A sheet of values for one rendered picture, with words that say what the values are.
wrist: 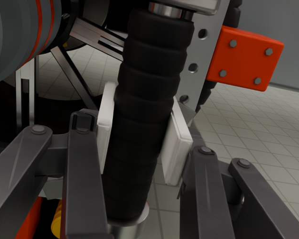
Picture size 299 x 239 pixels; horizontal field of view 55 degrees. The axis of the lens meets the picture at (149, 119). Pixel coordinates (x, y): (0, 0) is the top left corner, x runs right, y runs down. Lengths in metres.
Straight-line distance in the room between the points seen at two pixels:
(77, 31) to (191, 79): 0.20
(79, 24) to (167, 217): 1.08
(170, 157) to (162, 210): 1.27
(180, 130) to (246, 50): 0.27
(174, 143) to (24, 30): 0.19
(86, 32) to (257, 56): 0.26
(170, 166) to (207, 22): 0.26
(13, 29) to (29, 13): 0.03
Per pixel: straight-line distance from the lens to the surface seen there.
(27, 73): 0.52
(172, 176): 0.15
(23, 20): 0.29
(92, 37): 0.48
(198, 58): 0.39
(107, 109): 0.16
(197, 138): 0.17
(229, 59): 0.40
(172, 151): 0.15
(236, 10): 0.48
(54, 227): 0.55
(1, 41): 0.25
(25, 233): 0.54
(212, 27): 0.38
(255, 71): 0.42
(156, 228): 1.33
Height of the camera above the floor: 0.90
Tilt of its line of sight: 23 degrees down
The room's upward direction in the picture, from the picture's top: 14 degrees clockwise
